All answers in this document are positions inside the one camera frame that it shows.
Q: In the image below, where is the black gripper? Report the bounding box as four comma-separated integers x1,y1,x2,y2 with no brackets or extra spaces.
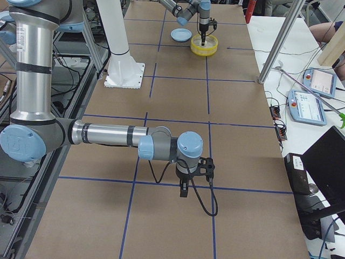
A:
177,172,192,197
199,23,209,42

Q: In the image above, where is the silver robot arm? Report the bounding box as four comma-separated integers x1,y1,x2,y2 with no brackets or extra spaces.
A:
158,0,212,46
1,1,206,197

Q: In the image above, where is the yellow rimmed bamboo steamer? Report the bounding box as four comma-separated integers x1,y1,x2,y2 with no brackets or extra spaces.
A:
190,35,218,57

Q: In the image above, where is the light blue plate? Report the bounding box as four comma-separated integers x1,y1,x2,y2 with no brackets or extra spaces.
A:
170,28,192,42

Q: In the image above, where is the red cylinder bottle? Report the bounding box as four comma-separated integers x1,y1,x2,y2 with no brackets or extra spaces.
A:
245,0,257,24

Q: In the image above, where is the orange black connector box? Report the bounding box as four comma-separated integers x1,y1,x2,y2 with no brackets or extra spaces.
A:
269,97,281,119

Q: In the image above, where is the near blue teach pendant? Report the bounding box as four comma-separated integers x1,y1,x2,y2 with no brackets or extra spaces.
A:
287,90,327,126

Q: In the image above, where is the blue teach pendant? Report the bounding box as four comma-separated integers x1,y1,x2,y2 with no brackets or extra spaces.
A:
303,67,336,99
287,90,327,126

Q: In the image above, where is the black desktop box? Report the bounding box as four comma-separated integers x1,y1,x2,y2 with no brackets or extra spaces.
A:
284,153,335,243

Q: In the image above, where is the far blue teach pendant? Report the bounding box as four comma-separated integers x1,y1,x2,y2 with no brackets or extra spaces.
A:
303,67,336,99

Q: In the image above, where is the wooden board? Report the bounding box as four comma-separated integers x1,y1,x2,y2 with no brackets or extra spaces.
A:
318,22,345,66

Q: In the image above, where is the black computer monitor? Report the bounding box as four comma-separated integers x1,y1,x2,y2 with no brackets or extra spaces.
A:
302,126,344,205

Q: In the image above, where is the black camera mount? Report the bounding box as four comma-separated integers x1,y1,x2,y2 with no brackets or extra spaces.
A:
193,157,215,186
208,17,217,30

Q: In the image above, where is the white camera post base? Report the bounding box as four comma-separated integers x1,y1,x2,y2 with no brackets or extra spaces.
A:
96,0,145,89

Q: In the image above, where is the aluminium frame post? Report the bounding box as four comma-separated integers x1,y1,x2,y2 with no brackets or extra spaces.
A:
258,0,306,84

